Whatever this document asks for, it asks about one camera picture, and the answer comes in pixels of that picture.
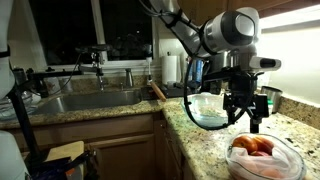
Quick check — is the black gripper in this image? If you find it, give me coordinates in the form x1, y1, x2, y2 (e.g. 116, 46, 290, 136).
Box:
222, 70, 270, 134

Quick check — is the orange-red apple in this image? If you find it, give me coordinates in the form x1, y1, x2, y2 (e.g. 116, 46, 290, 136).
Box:
232, 134, 259, 155

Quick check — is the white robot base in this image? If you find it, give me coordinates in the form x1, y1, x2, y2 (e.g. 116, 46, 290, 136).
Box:
0, 129, 30, 180

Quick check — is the glass bowl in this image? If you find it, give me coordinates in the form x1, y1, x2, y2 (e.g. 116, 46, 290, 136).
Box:
180, 93, 234, 129

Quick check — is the dark red apple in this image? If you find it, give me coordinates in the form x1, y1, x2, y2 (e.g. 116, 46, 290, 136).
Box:
249, 150, 272, 158

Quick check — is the white mesh carrier bag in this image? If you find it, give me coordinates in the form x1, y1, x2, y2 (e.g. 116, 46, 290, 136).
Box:
225, 133, 307, 180

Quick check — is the stainless steel cup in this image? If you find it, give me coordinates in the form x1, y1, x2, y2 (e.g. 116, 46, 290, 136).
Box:
260, 85, 283, 114

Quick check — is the blue bottle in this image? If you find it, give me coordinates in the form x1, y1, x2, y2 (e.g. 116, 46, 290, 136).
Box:
191, 59, 205, 84

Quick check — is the white paper towel roll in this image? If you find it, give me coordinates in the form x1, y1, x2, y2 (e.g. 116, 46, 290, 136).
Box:
161, 54, 181, 86

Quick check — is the black counter tray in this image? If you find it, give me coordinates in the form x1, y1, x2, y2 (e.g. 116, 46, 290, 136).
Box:
139, 81, 201, 100

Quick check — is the under-cabinet light strip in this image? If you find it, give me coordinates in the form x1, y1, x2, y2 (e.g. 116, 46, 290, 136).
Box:
259, 3, 320, 33

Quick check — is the wooden upper cabinet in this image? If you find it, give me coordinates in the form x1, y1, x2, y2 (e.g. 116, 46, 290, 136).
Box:
176, 0, 320, 26

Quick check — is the metal soap dispenser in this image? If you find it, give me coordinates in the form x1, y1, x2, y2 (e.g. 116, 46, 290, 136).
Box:
124, 68, 135, 88

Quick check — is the wooden base cabinet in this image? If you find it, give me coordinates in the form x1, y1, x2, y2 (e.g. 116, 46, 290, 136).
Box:
0, 112, 198, 180

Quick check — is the metal kitchen faucet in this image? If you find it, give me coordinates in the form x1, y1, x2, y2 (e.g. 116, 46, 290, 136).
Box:
79, 51, 106, 92

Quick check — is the stainless steel sink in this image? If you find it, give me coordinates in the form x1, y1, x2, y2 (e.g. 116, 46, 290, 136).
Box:
33, 89, 144, 116

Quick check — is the pale ceramic mug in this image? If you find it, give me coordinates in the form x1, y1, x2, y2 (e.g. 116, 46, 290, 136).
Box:
44, 77, 62, 95
60, 77, 74, 94

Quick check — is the dark window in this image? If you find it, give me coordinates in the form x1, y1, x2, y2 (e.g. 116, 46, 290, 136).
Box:
28, 0, 158, 68

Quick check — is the dark backpack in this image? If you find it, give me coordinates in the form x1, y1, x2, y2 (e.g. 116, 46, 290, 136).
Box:
31, 149, 99, 180

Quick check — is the dark glass jar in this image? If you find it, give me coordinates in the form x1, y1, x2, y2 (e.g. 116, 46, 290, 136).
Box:
12, 67, 28, 86

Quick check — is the clear glass dish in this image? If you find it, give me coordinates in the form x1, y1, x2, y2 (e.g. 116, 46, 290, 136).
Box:
0, 91, 43, 121

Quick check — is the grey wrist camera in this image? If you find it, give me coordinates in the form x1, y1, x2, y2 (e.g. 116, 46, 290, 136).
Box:
249, 55, 282, 72

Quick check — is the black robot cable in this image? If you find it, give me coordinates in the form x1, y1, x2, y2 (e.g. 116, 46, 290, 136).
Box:
138, 0, 254, 131

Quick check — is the wooden handle dish brush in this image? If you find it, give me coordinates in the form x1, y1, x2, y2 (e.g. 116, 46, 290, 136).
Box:
145, 56, 167, 103

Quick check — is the black stereo camera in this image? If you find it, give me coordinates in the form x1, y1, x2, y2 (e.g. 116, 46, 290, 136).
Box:
75, 44, 113, 54

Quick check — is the black camera stand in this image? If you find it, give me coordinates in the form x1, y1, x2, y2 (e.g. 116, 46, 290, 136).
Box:
6, 66, 84, 168

